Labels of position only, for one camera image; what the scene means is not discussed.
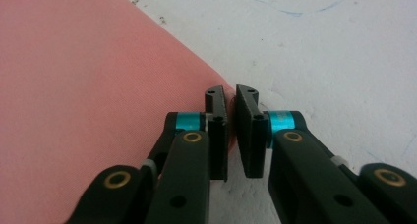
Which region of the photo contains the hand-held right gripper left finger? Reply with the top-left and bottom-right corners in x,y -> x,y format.
174,84 -> 230,183

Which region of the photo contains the pink tank top red trim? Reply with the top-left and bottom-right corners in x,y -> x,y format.
0,0 -> 238,224

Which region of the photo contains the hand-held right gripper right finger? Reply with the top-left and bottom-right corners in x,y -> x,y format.
235,84 -> 293,180

